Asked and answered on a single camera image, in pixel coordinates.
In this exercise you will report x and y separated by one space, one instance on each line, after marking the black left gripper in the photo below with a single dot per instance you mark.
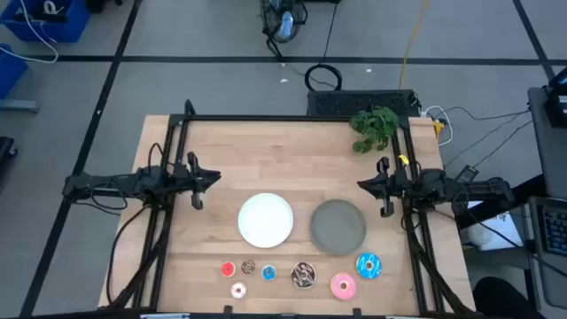
190 179

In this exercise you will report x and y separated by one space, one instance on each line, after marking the green potted plant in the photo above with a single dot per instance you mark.
374 126

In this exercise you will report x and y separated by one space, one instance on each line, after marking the large blue iced donut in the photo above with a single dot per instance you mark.
362 266

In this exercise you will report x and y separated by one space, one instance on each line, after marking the yellow tag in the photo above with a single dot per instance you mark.
403 159

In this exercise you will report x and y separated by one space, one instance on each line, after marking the large chocolate iced donut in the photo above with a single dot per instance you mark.
297 274

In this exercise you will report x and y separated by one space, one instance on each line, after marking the black desk device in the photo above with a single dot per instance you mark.
559 102

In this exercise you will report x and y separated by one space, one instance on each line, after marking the black metal table frame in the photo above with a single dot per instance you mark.
266 118

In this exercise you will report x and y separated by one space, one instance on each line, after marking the black computer case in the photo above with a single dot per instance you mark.
345 103

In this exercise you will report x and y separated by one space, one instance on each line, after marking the black metal beam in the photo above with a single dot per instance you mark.
527 188

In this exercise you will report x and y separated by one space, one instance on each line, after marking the grey round plate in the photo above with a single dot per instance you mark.
338 227

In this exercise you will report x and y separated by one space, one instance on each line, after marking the person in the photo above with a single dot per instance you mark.
500 301

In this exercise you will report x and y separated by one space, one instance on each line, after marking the black floor fan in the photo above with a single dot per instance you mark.
283 26

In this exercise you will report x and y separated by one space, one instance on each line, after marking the black keyboard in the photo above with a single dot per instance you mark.
556 230

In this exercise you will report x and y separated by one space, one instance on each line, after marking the white paper sheet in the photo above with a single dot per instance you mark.
500 230

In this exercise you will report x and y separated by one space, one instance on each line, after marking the large pink iced donut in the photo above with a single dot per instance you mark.
336 285

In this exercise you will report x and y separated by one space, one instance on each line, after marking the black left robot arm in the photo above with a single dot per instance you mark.
111 182

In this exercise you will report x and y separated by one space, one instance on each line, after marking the small white iced donut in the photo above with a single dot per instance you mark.
234 290

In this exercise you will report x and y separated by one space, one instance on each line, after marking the small blue iced donut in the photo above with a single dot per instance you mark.
265 273

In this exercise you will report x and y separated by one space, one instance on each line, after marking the grey desk top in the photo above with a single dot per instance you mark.
538 266
549 150

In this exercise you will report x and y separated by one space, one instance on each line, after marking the black cart base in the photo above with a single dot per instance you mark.
5 150

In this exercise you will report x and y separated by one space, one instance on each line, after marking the blue plastic bin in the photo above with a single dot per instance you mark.
11 71
66 26

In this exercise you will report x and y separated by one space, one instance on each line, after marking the black power adapter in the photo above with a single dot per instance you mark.
466 173

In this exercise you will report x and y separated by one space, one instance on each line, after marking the grey flat board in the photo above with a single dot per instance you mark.
17 105

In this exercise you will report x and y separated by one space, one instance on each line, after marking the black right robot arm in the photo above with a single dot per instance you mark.
487 188

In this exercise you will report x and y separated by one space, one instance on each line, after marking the small red iced donut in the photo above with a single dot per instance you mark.
224 269

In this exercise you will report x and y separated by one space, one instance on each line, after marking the white round plate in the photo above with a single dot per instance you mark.
266 220

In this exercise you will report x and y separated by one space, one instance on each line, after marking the small chocolate iced donut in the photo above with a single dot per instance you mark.
244 267

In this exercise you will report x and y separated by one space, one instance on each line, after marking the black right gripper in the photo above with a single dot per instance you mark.
396 185

